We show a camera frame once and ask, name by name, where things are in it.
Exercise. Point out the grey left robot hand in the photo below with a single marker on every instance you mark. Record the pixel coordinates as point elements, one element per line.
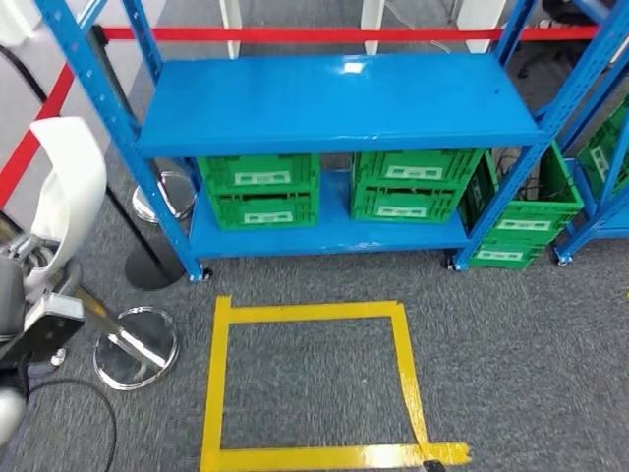
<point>10,300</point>

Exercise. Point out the white curved plastic part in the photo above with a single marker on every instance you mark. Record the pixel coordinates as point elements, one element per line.
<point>69,182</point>

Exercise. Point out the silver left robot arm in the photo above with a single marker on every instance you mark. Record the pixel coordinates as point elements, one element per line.
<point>7,417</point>

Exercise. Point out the blue metal shelf rack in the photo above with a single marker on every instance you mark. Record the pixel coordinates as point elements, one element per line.
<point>334,104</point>
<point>584,221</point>

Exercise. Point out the small chrome fitting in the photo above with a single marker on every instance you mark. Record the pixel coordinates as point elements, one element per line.
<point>58,357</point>

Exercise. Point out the red barrier belt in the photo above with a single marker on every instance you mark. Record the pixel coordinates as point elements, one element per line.
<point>24,153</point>
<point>305,34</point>

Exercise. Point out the chrome barrier stanchion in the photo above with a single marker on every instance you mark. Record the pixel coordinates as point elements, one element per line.
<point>137,352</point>

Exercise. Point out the chrome stanchion base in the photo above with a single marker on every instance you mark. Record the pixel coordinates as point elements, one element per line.
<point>167,195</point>

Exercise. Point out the yellow floor tape square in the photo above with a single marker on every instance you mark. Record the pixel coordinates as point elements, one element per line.
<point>216,391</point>

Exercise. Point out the white desk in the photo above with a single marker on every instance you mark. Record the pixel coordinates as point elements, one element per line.
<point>231,29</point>

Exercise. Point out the black robot foot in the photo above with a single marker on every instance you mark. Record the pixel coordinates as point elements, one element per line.
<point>434,466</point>

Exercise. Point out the white desk panel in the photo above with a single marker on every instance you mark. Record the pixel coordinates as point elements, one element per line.
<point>479,26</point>

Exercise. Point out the black office chair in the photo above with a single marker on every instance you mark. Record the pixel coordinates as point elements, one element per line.
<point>560,13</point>

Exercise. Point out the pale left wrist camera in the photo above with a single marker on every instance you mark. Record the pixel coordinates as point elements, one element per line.
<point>49,329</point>

